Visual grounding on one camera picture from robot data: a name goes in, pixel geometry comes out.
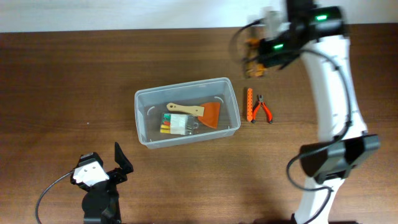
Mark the orange perforated plastic bar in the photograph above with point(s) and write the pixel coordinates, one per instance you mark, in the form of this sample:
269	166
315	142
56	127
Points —
249	105

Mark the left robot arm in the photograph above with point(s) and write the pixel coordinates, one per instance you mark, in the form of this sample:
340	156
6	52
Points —
101	202

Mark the clear screwdriver bit case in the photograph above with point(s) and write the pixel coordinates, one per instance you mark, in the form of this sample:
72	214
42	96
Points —
178	124

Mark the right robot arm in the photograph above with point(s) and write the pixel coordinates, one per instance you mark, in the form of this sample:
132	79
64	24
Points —
319	37

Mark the wooden handled orange scraper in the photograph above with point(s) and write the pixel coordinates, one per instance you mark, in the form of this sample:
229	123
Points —
207	113

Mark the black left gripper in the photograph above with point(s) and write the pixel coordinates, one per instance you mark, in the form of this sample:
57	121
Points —
118	174

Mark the clear plastic storage container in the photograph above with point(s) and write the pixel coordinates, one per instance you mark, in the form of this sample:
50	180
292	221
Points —
151	104

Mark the orange black long-nose pliers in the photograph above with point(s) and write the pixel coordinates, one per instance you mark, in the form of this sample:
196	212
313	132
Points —
252	68

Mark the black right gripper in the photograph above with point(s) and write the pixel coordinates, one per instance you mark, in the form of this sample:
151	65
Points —
268	63

